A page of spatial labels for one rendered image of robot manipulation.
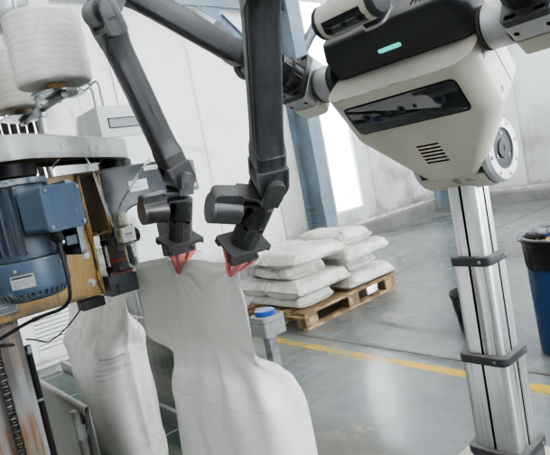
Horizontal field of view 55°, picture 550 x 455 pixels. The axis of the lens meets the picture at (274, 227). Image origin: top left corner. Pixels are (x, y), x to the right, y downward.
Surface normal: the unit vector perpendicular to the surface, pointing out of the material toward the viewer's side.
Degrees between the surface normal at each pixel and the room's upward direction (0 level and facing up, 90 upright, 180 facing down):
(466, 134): 130
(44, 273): 91
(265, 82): 126
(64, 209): 90
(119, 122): 90
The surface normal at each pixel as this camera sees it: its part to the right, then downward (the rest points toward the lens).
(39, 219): -0.42, 0.18
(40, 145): 0.97, -0.17
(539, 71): -0.74, 0.21
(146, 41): 0.65, -0.04
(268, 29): 0.39, 0.60
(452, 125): -0.44, 0.79
